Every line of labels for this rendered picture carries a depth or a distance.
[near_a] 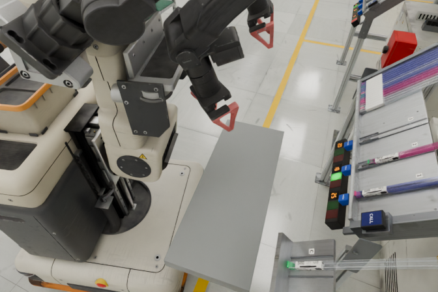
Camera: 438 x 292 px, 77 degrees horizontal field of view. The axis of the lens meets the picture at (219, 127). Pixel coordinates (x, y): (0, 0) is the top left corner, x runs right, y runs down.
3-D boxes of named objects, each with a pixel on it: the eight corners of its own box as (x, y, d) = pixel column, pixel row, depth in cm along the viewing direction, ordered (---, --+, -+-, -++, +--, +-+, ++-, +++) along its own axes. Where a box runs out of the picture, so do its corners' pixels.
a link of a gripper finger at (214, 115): (233, 112, 69) (221, 83, 62) (248, 128, 64) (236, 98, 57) (210, 126, 68) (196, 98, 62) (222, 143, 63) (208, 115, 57)
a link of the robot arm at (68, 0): (52, -11, 38) (53, 20, 36) (93, -62, 33) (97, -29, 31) (111, 19, 45) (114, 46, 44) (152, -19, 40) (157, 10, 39)
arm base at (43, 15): (46, 2, 45) (-7, 35, 36) (72, -30, 40) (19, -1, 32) (90, 43, 49) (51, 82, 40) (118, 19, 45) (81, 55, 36)
